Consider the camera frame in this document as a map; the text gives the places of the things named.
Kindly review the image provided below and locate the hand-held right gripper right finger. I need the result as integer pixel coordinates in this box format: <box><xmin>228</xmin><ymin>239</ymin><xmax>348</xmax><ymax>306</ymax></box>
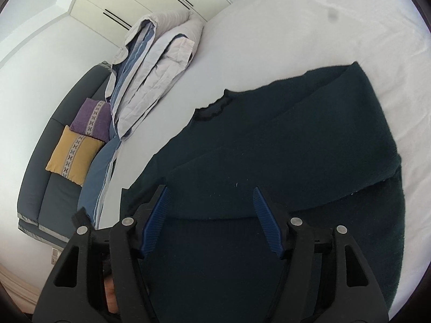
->
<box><xmin>252</xmin><ymin>187</ymin><xmax>389</xmax><ymax>323</ymax></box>

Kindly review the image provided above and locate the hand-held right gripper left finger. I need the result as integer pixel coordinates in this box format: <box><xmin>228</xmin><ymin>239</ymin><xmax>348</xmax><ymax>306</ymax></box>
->
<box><xmin>32</xmin><ymin>184</ymin><xmax>171</xmax><ymax>323</ymax></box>

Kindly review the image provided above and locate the dark green knit sweater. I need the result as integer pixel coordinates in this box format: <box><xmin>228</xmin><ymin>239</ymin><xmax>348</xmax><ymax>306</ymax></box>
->
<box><xmin>119</xmin><ymin>61</ymin><xmax>406</xmax><ymax>323</ymax></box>

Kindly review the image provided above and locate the person's left hand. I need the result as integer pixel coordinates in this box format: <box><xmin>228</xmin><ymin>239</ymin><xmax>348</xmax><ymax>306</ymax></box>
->
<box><xmin>104</xmin><ymin>272</ymin><xmax>121</xmax><ymax>313</ymax></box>

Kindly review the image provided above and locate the dark grey sofa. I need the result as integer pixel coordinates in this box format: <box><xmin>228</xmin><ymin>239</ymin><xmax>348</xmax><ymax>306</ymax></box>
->
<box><xmin>17</xmin><ymin>61</ymin><xmax>113</xmax><ymax>244</ymax></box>

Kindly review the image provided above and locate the folded white and blue duvet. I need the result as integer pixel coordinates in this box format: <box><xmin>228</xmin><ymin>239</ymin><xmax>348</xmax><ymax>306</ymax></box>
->
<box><xmin>77</xmin><ymin>18</ymin><xmax>159</xmax><ymax>230</ymax></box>

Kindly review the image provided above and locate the yellow patterned cushion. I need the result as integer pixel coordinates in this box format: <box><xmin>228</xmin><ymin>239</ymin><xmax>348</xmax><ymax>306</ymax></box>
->
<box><xmin>45</xmin><ymin>125</ymin><xmax>105</xmax><ymax>186</ymax></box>

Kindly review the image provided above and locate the purple patterned cushion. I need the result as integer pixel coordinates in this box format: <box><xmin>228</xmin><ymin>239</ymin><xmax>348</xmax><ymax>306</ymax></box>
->
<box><xmin>69</xmin><ymin>97</ymin><xmax>112</xmax><ymax>142</ymax></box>

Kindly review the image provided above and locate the light grey folded quilt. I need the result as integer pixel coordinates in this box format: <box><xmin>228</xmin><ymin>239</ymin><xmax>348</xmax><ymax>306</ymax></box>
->
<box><xmin>105</xmin><ymin>9</ymin><xmax>205</xmax><ymax>140</ymax></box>

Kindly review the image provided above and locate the white bed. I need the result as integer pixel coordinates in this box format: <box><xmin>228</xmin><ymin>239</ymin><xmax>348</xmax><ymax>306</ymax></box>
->
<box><xmin>98</xmin><ymin>0</ymin><xmax>431</xmax><ymax>310</ymax></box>

